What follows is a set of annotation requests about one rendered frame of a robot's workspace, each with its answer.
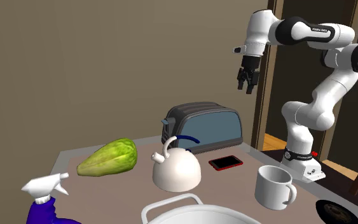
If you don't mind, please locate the white kettle with blue handle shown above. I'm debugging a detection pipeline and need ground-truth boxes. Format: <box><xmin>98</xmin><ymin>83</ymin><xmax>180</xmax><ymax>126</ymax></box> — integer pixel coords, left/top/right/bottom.
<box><xmin>150</xmin><ymin>135</ymin><xmax>202</xmax><ymax>193</ymax></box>

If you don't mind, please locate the black stove burner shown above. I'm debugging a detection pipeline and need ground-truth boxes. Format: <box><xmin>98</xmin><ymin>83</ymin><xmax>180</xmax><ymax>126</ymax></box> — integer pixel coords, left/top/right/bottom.
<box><xmin>315</xmin><ymin>199</ymin><xmax>358</xmax><ymax>224</ymax></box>

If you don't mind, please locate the dark door with wooden frame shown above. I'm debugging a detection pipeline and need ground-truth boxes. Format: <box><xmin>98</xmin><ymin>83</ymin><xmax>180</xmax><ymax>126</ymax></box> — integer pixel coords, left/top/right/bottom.
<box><xmin>250</xmin><ymin>0</ymin><xmax>358</xmax><ymax>174</ymax></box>

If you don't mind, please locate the white mug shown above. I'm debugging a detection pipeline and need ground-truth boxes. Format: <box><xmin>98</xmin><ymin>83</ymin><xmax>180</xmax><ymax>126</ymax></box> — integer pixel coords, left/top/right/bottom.
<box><xmin>254</xmin><ymin>165</ymin><xmax>298</xmax><ymax>211</ymax></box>

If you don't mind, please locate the red phone with black screen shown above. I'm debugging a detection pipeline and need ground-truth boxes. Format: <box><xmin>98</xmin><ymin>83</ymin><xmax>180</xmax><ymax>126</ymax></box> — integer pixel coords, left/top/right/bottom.
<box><xmin>208</xmin><ymin>155</ymin><xmax>244</xmax><ymax>172</ymax></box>

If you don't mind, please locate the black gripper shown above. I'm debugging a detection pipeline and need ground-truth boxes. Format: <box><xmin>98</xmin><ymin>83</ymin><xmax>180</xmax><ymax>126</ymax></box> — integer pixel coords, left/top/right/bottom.
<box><xmin>237</xmin><ymin>55</ymin><xmax>263</xmax><ymax>95</ymax></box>

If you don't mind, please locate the grey toaster with blue side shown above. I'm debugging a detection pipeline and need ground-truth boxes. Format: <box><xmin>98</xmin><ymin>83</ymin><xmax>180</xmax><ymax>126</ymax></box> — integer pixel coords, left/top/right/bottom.
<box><xmin>161</xmin><ymin>101</ymin><xmax>244</xmax><ymax>155</ymax></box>

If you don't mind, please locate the white pot with handle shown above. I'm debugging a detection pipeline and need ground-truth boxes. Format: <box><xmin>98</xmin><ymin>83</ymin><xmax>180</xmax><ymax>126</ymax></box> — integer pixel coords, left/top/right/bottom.
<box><xmin>141</xmin><ymin>193</ymin><xmax>261</xmax><ymax>224</ymax></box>

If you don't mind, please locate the green lettuce head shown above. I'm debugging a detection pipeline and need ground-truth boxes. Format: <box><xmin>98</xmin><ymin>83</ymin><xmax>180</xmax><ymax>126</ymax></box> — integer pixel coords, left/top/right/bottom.
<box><xmin>76</xmin><ymin>137</ymin><xmax>138</xmax><ymax>178</ymax></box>

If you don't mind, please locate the blue spray bottle white nozzle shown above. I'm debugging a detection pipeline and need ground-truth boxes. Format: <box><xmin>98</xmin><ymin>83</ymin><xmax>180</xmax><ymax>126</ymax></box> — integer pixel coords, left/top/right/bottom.
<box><xmin>20</xmin><ymin>172</ymin><xmax>82</xmax><ymax>224</ymax></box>

